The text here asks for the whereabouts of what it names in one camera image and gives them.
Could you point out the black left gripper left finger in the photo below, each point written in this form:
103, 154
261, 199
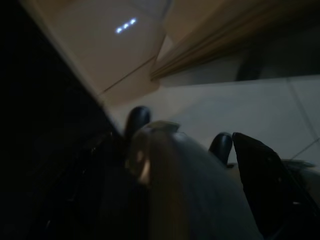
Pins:
77, 190

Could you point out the black robot foot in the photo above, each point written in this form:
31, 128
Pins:
221, 147
138, 120

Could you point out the brown wooden trim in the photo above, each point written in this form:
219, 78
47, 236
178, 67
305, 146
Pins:
212, 42

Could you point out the black robot right foot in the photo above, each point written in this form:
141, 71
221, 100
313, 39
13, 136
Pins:
221, 147

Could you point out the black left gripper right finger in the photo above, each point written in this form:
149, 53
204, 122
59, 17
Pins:
265, 185

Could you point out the black robot left foot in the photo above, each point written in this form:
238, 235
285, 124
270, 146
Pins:
138, 120

